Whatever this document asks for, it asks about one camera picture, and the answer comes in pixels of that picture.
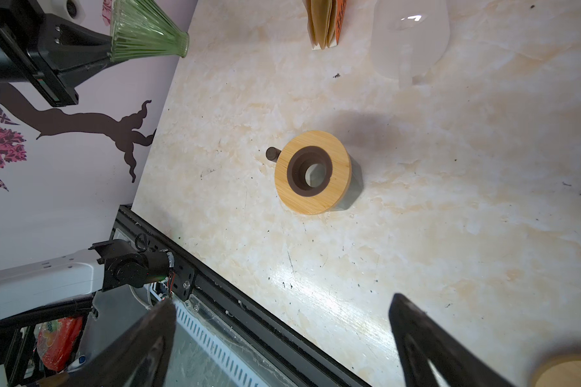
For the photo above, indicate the coffee filter pack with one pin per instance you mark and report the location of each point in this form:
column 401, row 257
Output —
column 325, row 20

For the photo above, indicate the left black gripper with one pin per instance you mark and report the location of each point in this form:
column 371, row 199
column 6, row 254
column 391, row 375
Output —
column 51, row 53

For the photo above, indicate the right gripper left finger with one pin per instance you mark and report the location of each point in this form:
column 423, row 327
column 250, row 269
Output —
column 124, row 351

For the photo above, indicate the white cable duct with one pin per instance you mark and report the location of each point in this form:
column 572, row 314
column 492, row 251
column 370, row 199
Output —
column 208, row 352

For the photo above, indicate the black base frame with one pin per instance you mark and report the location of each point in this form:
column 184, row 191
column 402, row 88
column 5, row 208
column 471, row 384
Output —
column 301, row 362

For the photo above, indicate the clear plastic dripper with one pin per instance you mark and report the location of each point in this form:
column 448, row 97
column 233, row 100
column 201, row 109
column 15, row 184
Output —
column 408, row 38

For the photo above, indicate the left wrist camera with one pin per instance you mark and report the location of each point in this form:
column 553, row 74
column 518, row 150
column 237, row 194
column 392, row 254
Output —
column 71, row 10

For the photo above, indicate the green glass dripper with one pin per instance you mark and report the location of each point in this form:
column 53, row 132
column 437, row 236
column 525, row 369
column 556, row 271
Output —
column 141, row 29

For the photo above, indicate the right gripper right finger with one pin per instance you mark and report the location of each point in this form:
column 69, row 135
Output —
column 425, row 348

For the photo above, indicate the wooden ring holder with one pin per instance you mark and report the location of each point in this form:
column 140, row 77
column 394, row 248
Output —
column 559, row 371
column 327, row 141

